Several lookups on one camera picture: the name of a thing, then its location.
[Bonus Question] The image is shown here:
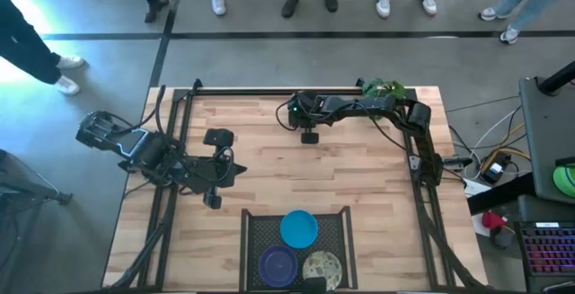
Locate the green leafy plant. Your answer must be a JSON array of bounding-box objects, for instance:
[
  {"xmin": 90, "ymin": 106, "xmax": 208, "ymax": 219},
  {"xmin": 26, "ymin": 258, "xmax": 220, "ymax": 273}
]
[{"xmin": 361, "ymin": 77, "xmax": 408, "ymax": 102}]

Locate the white paper sheet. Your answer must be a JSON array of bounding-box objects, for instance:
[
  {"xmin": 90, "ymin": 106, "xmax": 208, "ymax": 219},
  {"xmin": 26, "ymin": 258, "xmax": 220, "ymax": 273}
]
[{"xmin": 464, "ymin": 179, "xmax": 493, "ymax": 199}]

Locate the laptop with backlit keyboard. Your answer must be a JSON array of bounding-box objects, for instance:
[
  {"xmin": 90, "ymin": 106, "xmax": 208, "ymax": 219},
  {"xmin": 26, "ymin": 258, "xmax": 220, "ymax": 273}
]
[{"xmin": 515, "ymin": 194, "xmax": 575, "ymax": 294}]

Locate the purple plastic bowl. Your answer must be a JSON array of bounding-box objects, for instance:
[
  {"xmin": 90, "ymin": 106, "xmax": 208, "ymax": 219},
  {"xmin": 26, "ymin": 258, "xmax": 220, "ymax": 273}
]
[{"xmin": 257, "ymin": 245, "xmax": 299, "ymax": 289}]

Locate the white cable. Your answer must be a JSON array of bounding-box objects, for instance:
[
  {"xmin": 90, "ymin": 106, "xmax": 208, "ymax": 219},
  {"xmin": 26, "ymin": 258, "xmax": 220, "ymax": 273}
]
[{"xmin": 471, "ymin": 104, "xmax": 523, "ymax": 156}]

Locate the black perforated metal tray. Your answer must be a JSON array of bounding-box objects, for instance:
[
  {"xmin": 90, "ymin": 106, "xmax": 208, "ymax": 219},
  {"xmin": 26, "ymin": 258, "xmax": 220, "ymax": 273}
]
[{"xmin": 237, "ymin": 207, "xmax": 358, "ymax": 292}]

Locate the black power supply box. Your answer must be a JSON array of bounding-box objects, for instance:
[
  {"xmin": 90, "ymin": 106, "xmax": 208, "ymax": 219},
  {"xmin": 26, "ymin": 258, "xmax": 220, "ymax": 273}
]
[{"xmin": 480, "ymin": 161, "xmax": 512, "ymax": 185}]

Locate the black metal stand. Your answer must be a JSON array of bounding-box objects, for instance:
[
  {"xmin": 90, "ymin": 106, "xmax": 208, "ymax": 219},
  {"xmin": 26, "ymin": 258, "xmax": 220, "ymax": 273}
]
[{"xmin": 0, "ymin": 149, "xmax": 74, "ymax": 294}]

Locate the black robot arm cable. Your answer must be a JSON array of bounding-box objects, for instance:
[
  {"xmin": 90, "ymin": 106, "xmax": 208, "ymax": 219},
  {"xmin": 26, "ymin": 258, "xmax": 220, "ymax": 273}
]
[
  {"xmin": 274, "ymin": 99, "xmax": 466, "ymax": 183},
  {"xmin": 114, "ymin": 85, "xmax": 234, "ymax": 183}
]

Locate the black pole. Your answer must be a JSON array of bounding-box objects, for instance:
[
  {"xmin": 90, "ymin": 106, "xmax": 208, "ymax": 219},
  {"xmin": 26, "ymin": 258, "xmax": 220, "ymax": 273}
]
[{"xmin": 537, "ymin": 61, "xmax": 575, "ymax": 96}]

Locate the blue plastic bowl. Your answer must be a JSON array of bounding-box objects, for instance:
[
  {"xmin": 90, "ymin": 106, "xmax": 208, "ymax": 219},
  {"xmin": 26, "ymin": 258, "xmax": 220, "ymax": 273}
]
[{"xmin": 279, "ymin": 209, "xmax": 320, "ymax": 250}]

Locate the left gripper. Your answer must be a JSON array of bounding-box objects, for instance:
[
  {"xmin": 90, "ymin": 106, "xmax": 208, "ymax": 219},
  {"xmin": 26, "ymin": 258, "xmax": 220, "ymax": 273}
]
[{"xmin": 191, "ymin": 128, "xmax": 248, "ymax": 210}]

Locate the black aluminium table frame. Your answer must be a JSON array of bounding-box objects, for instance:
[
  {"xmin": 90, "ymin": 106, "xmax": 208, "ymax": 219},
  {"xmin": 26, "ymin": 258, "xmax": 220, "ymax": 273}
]
[{"xmin": 102, "ymin": 77, "xmax": 489, "ymax": 293}]

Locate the green tape roll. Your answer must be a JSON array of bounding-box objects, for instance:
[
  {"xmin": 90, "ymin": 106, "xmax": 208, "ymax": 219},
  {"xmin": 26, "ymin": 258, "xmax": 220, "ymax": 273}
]
[{"xmin": 552, "ymin": 164, "xmax": 575, "ymax": 199}]

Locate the leaf patterned ceramic bowl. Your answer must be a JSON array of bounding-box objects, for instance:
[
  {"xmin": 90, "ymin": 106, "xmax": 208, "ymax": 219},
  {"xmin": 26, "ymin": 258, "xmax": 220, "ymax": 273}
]
[{"xmin": 301, "ymin": 250, "xmax": 343, "ymax": 291}]

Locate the red tool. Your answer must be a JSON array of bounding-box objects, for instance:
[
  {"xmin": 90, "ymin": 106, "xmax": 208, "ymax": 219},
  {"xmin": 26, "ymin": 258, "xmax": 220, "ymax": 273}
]
[{"xmin": 482, "ymin": 211, "xmax": 508, "ymax": 231}]

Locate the yellow cable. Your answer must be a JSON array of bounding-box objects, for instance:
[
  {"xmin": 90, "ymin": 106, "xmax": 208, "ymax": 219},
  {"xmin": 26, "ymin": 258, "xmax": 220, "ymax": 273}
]
[{"xmin": 480, "ymin": 122, "xmax": 532, "ymax": 174}]

